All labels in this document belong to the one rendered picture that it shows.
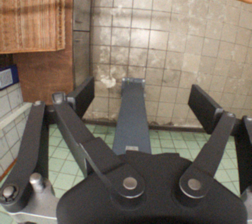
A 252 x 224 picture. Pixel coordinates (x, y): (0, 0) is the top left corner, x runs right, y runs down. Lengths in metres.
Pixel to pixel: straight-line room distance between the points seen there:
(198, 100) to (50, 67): 1.17
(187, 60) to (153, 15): 0.61
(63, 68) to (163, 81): 1.08
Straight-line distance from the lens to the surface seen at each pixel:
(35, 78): 1.37
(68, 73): 1.21
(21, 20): 1.38
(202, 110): 0.18
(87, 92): 0.18
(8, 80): 1.39
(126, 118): 0.96
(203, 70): 1.86
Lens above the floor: 1.65
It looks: 67 degrees down
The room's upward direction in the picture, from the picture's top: 172 degrees counter-clockwise
